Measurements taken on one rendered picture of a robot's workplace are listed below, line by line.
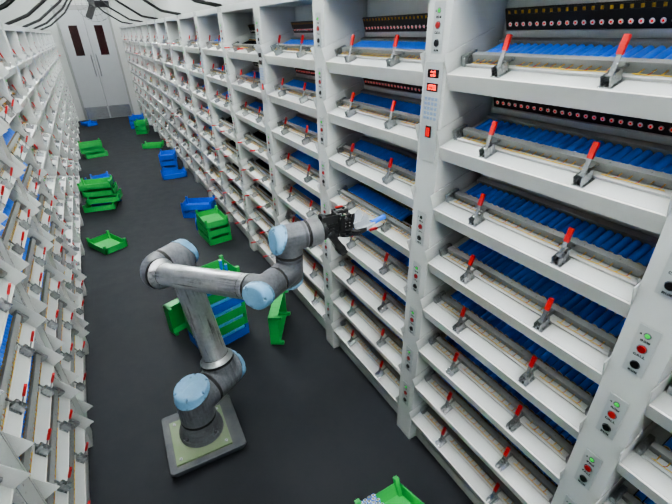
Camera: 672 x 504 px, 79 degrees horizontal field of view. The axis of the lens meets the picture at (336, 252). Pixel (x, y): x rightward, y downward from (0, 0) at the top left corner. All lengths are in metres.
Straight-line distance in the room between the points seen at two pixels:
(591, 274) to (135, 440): 1.96
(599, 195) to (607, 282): 0.20
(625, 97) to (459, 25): 0.49
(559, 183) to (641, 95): 0.22
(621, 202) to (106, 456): 2.13
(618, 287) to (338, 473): 1.34
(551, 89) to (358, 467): 1.58
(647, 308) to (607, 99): 0.42
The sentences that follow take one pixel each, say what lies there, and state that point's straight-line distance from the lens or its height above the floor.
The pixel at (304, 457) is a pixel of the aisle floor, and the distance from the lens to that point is 2.00.
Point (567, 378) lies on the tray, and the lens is 1.34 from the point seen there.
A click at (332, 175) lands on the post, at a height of 1.05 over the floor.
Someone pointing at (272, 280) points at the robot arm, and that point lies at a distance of 1.25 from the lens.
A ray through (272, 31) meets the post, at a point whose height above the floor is 1.64.
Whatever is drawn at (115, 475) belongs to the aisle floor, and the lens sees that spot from 2.18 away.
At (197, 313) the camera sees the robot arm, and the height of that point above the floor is 0.62.
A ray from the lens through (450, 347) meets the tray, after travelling 1.62.
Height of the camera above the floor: 1.65
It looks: 29 degrees down
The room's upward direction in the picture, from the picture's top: 1 degrees counter-clockwise
